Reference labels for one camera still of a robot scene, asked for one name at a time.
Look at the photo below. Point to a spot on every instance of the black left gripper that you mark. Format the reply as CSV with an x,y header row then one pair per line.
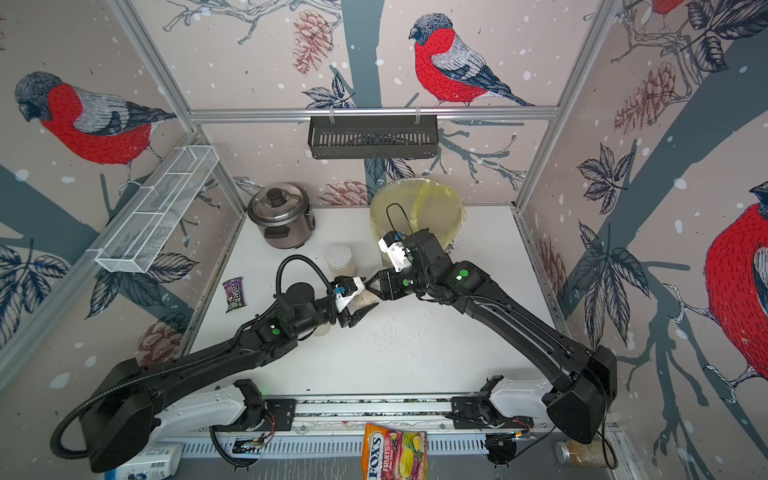
x,y
354,320

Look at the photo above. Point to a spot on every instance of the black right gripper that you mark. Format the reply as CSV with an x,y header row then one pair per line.
x,y
389,279

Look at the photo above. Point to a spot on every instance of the clear jar with rice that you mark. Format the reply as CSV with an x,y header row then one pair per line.
x,y
363,303

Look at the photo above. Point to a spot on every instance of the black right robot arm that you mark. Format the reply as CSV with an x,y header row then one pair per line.
x,y
583,379

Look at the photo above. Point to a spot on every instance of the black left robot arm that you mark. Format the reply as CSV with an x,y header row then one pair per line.
x,y
119,418

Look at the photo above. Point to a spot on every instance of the silver rice cooker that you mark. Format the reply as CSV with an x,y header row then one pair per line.
x,y
283,214

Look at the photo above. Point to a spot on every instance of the clear jar with sealed top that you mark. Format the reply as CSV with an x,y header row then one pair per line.
x,y
339,258

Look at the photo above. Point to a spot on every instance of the mesh bin with yellow bag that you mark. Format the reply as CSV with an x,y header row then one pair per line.
x,y
412,204

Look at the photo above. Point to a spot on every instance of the purple M&M's candy packet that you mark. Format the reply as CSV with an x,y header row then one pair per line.
x,y
234,294

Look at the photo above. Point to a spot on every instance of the Fox's fruits candy bag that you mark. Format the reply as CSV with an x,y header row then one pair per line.
x,y
390,454

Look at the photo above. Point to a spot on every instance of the jar lying at base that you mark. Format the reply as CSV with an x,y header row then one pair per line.
x,y
576,454

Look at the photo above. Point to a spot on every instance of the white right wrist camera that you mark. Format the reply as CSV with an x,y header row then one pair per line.
x,y
391,244

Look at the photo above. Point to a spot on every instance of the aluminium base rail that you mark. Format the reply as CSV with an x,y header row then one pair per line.
x,y
334,426

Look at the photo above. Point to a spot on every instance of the black hanging wire basket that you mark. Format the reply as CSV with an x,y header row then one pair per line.
x,y
374,137

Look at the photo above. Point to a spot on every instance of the white wire mesh shelf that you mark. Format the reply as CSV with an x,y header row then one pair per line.
x,y
141,237

